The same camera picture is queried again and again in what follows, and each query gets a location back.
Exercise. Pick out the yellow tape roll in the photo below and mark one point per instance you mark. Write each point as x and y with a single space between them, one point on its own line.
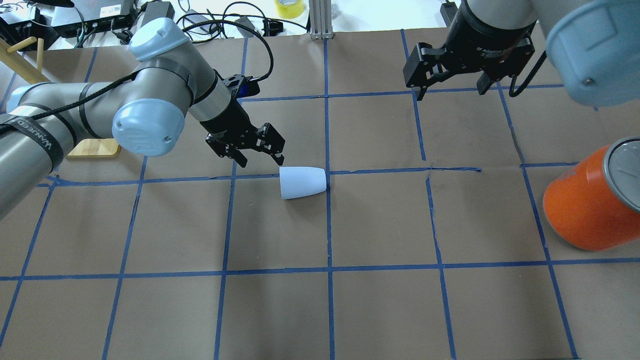
289 9

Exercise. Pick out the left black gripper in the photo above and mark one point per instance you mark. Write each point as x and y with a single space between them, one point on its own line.
229 118

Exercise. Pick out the light blue plastic cup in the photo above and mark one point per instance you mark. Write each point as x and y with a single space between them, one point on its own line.
301 181

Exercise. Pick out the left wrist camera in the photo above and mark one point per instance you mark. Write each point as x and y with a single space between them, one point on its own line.
241 86

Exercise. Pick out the large black power brick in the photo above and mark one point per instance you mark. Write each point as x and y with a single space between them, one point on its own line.
155 9

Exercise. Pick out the aluminium frame post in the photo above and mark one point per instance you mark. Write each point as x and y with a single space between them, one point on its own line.
320 19

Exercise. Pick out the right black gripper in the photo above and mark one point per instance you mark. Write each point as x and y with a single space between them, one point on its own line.
482 40

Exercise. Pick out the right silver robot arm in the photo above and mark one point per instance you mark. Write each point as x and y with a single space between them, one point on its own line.
593 45

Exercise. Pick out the orange can with silver lid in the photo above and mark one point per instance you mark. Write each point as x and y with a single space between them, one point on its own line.
595 205

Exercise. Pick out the black power adapter brick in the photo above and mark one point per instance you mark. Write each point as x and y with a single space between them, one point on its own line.
448 10

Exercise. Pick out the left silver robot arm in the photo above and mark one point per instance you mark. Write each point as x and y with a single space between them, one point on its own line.
144 111

